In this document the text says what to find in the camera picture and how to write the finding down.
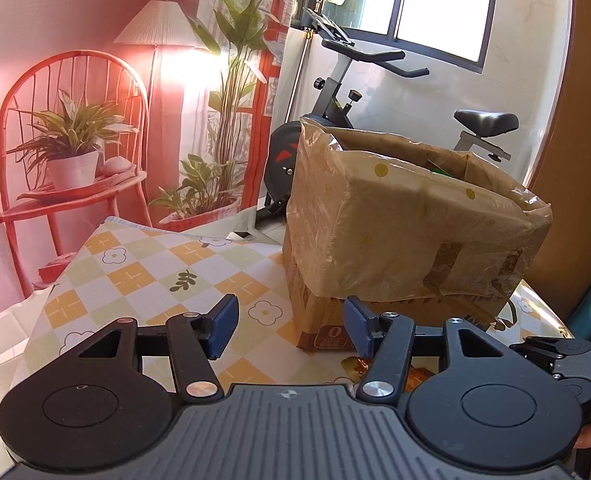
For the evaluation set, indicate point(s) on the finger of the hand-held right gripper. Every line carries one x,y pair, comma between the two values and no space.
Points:
550,350

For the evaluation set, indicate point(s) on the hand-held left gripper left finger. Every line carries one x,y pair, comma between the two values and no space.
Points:
223,322

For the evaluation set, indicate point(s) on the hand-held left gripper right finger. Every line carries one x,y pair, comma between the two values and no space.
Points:
358,325

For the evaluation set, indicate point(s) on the orange snack packet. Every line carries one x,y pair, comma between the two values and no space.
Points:
418,379

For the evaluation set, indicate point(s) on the cardboard box with plastic liner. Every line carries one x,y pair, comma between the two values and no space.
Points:
400,225

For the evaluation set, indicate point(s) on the checkered floral tablecloth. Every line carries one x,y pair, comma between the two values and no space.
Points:
140,280

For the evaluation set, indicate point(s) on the black exercise bike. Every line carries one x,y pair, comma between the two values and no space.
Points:
335,105

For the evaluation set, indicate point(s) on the brown wooden door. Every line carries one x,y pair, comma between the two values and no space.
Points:
585,110

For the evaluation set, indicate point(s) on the printed room backdrop cloth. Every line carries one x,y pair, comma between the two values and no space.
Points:
100,60

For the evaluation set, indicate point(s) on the dark framed window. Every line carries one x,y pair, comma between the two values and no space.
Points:
425,5

